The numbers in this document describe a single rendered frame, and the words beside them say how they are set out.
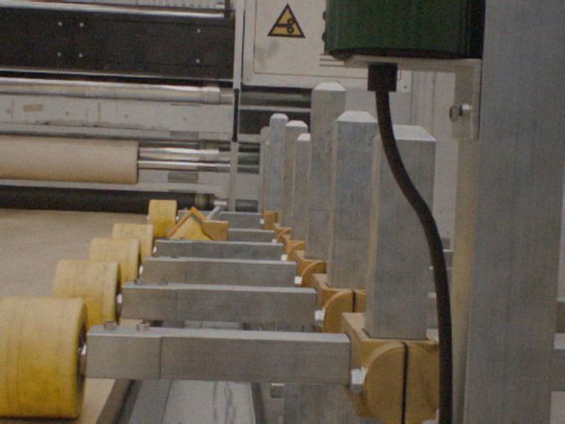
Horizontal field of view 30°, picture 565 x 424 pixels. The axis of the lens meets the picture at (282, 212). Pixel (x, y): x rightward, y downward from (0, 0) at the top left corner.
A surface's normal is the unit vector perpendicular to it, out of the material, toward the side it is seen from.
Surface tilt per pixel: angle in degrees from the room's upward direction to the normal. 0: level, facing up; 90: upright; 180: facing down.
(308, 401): 90
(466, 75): 90
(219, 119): 90
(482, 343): 90
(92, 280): 53
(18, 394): 118
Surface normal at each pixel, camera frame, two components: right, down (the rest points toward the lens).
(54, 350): 0.07, -0.24
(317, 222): 0.06, 0.05
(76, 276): 0.07, -0.64
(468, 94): -1.00, -0.04
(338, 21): -0.85, -0.01
